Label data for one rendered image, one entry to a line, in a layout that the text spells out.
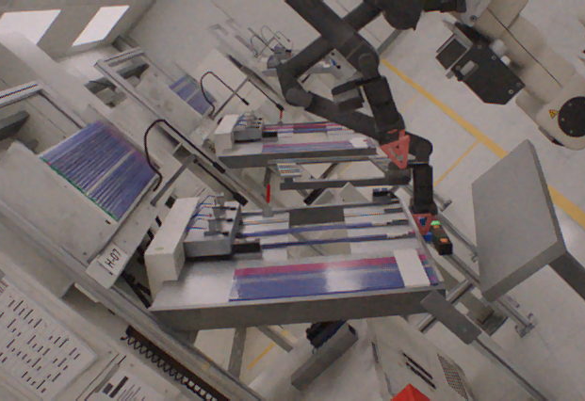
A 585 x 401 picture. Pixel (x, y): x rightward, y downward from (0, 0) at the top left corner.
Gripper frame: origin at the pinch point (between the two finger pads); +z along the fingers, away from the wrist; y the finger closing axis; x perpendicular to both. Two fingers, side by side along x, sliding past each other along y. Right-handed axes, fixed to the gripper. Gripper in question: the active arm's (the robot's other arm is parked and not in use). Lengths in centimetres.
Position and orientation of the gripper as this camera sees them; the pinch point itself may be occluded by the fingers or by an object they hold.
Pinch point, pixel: (423, 232)
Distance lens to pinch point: 186.4
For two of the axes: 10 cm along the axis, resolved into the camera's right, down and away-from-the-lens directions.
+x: 10.0, -0.7, -0.3
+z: 0.7, 9.5, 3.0
